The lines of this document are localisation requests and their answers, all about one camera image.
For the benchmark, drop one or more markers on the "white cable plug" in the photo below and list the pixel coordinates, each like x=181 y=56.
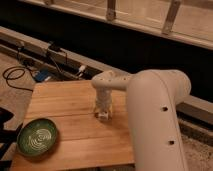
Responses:
x=81 y=69

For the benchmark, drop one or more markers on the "black object at left edge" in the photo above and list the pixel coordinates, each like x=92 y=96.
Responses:
x=7 y=137

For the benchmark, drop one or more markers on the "blue device on floor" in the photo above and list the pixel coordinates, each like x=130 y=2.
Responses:
x=42 y=75

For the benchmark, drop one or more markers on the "small white bottle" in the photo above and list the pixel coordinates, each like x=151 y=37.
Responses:
x=103 y=115

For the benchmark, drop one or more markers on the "green ceramic bowl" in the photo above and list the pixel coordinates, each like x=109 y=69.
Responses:
x=37 y=137

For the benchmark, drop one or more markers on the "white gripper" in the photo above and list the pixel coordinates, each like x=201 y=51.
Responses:
x=103 y=102

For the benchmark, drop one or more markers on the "black power adapter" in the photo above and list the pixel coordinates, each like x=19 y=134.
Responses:
x=53 y=47

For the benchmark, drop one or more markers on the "metal window frame rail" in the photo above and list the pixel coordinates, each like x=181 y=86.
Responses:
x=187 y=21

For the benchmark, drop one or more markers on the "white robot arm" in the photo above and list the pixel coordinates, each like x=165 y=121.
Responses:
x=151 y=99

